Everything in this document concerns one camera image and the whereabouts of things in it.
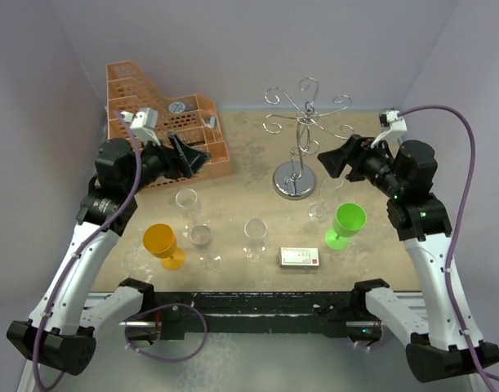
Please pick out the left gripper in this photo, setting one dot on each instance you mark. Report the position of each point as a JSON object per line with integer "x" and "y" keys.
{"x": 180, "y": 160}

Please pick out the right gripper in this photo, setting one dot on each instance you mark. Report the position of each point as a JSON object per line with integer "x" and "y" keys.
{"x": 355, "y": 151}

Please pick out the clear wine glass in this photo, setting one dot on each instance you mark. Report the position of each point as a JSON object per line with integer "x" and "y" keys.
{"x": 320, "y": 211}
{"x": 201, "y": 236}
{"x": 255, "y": 231}
{"x": 189, "y": 206}

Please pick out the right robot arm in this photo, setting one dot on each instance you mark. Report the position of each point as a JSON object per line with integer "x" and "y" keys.
{"x": 447, "y": 342}

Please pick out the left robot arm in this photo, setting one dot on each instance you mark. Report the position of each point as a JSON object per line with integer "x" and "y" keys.
{"x": 59, "y": 333}

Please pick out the chrome wine glass rack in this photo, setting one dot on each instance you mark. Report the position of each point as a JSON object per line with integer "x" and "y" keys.
{"x": 294, "y": 179}

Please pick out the green plastic goblet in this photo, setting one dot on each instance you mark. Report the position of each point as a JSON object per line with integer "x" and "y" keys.
{"x": 349, "y": 219}

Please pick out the orange plastic goblet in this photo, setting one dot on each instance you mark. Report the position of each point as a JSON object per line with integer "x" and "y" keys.
{"x": 160, "y": 241}

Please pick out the orange plastic file organizer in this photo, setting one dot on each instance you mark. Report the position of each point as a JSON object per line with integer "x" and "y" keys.
{"x": 133, "y": 95}

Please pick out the small white card box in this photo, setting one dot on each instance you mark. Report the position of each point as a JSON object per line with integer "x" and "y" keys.
{"x": 299, "y": 257}

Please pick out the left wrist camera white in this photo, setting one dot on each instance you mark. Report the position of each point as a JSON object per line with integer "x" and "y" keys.
{"x": 142, "y": 124}

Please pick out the black mounting frame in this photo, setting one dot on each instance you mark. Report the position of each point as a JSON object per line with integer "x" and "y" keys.
{"x": 329, "y": 314}

